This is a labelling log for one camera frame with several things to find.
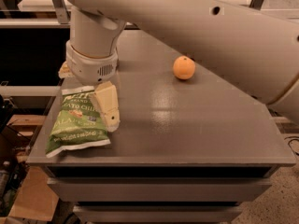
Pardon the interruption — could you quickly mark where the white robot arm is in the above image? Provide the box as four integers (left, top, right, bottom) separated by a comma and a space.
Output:
67, 0, 299, 123

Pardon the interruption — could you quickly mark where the brown cardboard box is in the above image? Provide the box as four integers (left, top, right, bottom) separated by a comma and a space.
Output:
1, 115, 59, 224

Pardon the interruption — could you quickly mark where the grey drawer cabinet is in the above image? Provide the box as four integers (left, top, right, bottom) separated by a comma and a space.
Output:
29, 30, 295, 224

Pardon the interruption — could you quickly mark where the orange fruit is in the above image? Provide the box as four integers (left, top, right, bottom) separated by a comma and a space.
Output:
173, 56, 195, 80

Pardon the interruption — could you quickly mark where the green jalapeno chip bag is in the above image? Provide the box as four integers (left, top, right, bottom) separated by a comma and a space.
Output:
45, 86, 110, 158

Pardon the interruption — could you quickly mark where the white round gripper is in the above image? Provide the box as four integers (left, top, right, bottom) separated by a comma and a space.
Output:
58, 42, 120, 133

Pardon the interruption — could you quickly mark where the black cable on floor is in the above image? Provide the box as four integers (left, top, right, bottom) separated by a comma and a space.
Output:
283, 135, 299, 156

